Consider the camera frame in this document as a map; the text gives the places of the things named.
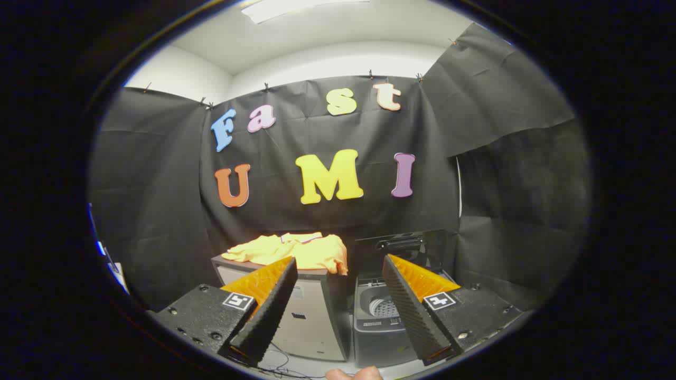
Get grey cabinet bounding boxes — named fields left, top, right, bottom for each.
left=211, top=255, right=352, bottom=362

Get black backdrop cloth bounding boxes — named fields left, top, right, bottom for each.
left=89, top=24, right=591, bottom=312

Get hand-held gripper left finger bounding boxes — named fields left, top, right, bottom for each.
left=151, top=257, right=299, bottom=367

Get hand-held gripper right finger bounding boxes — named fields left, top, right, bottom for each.
left=381, top=254, right=523, bottom=366

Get yellow polo shirt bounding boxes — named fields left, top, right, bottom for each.
left=221, top=232, right=349, bottom=276

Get grey washing machine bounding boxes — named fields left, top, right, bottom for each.
left=353, top=272, right=460, bottom=367

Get thin black cable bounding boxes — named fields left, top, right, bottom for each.
left=259, top=342, right=317, bottom=378

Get ceiling light panel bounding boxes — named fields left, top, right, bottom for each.
left=240, top=0, right=370, bottom=24

